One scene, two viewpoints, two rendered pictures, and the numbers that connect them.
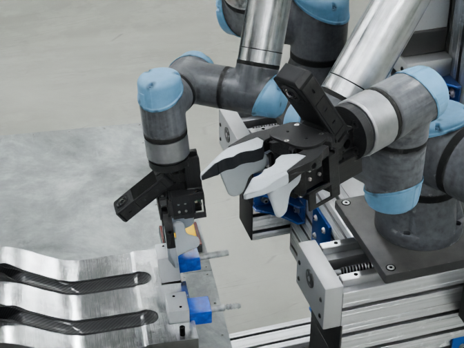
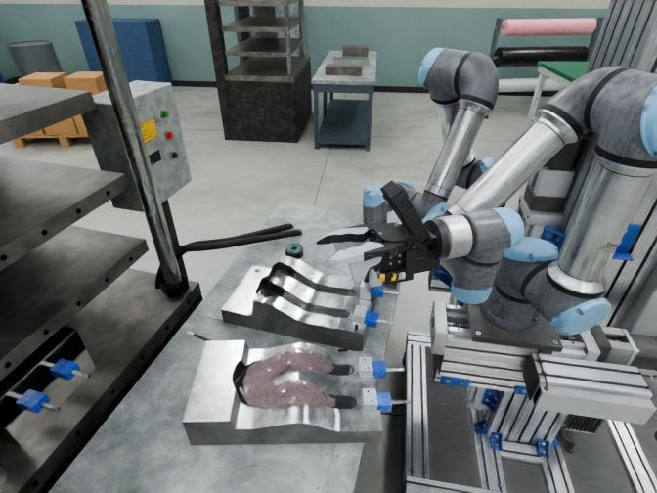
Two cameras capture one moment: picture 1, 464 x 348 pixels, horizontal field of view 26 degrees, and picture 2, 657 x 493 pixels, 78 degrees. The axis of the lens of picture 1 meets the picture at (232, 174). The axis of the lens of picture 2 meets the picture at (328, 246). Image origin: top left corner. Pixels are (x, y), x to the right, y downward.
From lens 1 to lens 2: 56 cm
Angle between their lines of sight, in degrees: 22
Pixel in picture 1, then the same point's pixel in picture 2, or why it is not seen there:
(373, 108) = (455, 227)
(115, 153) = not seen: hidden behind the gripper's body
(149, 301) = (349, 305)
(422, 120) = (496, 246)
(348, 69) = (464, 201)
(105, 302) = (328, 299)
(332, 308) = (439, 343)
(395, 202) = (466, 295)
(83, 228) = not seen: hidden behind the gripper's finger
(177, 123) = (379, 216)
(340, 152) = (422, 251)
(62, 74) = not seen: hidden behind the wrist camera
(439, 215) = (520, 311)
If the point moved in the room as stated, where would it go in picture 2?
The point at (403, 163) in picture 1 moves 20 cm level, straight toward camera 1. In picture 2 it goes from (476, 271) to (426, 336)
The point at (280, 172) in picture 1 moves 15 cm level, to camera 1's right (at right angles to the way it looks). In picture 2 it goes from (358, 252) to (457, 281)
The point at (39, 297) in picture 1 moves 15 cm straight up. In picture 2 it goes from (297, 287) to (295, 251)
